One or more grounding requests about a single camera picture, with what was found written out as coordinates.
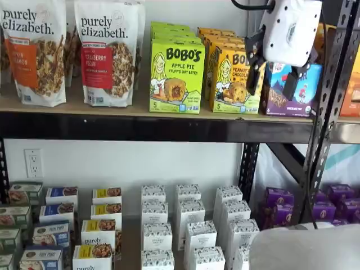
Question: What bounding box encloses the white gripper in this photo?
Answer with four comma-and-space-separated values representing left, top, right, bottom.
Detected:
244, 0, 323, 101

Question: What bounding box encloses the green Bobo's apple pie box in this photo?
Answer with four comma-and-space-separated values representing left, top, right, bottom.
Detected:
151, 31, 199, 39
151, 35, 203, 46
150, 21, 191, 29
151, 26, 195, 34
148, 39, 205, 115

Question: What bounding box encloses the blue purple Zbar box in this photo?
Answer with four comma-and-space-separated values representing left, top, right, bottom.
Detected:
260, 60, 323, 116

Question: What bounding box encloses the yellow Bobo's peanut butter box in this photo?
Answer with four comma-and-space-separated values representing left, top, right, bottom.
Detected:
205, 36, 246, 101
200, 32, 240, 57
196, 27, 236, 37
215, 44, 267, 115

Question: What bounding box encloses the yellow orange snack box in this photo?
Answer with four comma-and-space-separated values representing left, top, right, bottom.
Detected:
316, 24, 338, 66

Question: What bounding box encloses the white patterned box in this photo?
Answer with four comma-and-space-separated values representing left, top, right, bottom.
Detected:
175, 184, 202, 202
141, 184, 167, 203
220, 200, 251, 228
227, 218, 260, 254
233, 244, 257, 270
184, 220, 218, 265
141, 201, 169, 225
215, 186, 244, 223
191, 246, 226, 270
143, 223, 173, 251
176, 199, 206, 250
141, 249, 175, 270

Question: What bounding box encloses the black metal shelf rack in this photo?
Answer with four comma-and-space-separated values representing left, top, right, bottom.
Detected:
0, 0, 360, 223

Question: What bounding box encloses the yellow label granola box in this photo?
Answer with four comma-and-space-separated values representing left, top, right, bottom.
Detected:
72, 244, 115, 270
90, 202, 123, 222
92, 187, 123, 205
80, 219, 116, 245

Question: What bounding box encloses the blue trimmed granola box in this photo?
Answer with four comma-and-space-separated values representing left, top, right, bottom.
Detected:
19, 246, 64, 270
33, 220, 70, 247
39, 202, 75, 223
45, 186, 79, 206

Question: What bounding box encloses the green trimmed granola box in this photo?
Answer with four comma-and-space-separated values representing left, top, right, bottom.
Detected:
0, 228, 22, 254
8, 181, 43, 206
0, 253, 15, 270
0, 205, 32, 230

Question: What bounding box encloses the translucent plastic bag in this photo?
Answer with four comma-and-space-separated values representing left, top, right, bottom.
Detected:
254, 143, 360, 197

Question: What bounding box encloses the cranberry pecan granola bag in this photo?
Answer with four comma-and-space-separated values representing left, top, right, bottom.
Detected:
74, 0, 144, 107

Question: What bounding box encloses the pumpkin cinnamon granola bag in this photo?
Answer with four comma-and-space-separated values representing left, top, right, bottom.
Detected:
0, 0, 68, 107

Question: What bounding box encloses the white wall outlet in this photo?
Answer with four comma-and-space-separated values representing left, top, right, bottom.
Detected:
24, 148, 43, 178

